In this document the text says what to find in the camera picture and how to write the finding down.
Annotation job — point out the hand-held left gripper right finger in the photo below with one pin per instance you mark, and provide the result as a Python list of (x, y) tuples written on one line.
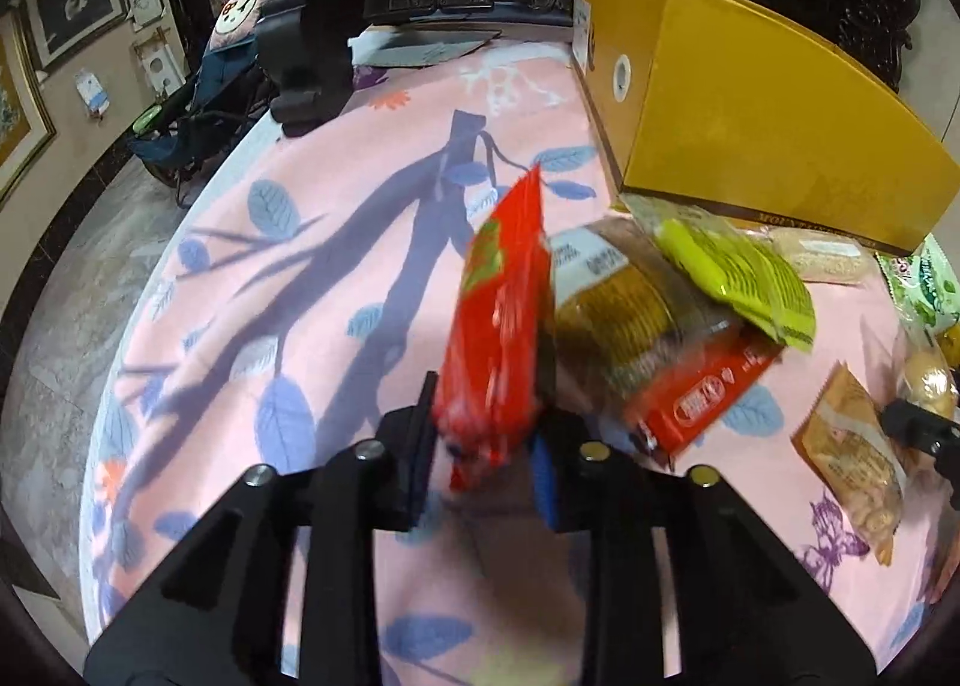
[(544, 491)]

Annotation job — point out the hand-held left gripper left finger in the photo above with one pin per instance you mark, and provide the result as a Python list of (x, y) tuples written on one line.
[(409, 476)]

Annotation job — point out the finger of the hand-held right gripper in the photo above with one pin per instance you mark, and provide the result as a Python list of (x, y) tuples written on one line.
[(915, 425)]

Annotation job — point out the yellow bread packet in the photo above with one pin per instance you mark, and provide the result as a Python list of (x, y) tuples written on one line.
[(930, 378)]

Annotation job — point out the orange-brown snack packet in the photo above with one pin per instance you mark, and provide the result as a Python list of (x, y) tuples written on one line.
[(855, 461)]

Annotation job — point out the red snack packet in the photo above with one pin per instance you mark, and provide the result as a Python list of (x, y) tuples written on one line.
[(495, 326)]

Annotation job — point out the yellow cardboard box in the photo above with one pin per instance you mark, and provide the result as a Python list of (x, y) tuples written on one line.
[(750, 131)]

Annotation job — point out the green and white snack packet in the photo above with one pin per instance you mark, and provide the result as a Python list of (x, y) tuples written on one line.
[(934, 281)]

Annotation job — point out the brown cracker packet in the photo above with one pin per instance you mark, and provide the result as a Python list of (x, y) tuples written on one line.
[(630, 326)]

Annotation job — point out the clear sesame bar packet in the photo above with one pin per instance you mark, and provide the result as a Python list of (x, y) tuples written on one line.
[(825, 258)]

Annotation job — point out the yellow-green snack packet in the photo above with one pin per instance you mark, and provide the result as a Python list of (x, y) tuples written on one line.
[(742, 281)]

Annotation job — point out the pale patterned under cloth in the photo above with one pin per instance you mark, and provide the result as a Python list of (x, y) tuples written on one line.
[(91, 528)]

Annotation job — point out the white folded paper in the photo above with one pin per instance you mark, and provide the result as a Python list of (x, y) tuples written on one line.
[(420, 48)]

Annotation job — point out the blue folding chair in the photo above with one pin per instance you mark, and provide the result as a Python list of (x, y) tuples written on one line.
[(217, 93)]

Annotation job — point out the small white framed picture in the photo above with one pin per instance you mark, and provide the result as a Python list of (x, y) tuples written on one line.
[(159, 63)]

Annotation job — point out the panda print cushion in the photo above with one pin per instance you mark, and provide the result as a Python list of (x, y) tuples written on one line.
[(240, 11)]

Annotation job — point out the gold framed picture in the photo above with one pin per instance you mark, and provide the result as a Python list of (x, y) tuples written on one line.
[(15, 123)]

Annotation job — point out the black framed picture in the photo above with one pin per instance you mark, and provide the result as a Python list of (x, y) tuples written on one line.
[(75, 3)]

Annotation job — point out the blue and white wall calendar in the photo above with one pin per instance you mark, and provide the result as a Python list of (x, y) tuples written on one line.
[(94, 93)]

